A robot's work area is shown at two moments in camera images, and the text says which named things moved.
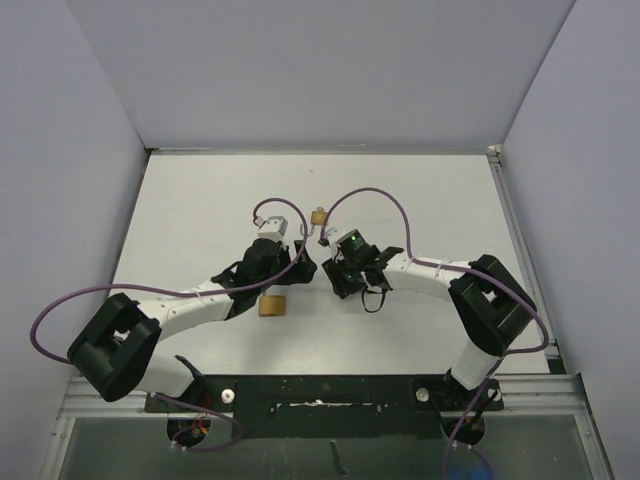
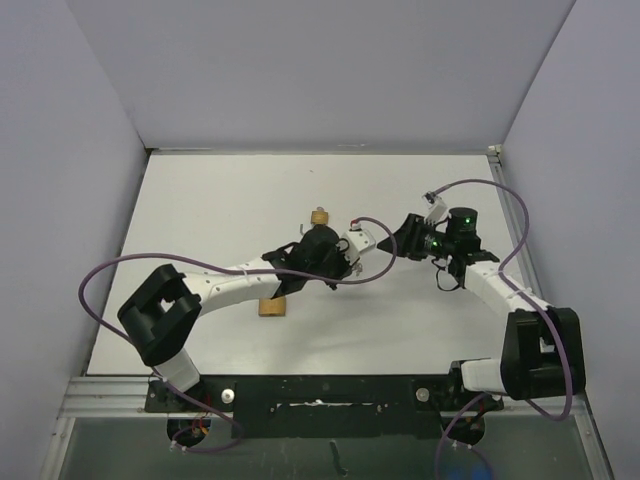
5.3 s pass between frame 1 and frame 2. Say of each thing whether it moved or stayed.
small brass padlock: stayed
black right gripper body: moved
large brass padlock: stayed
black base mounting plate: stayed
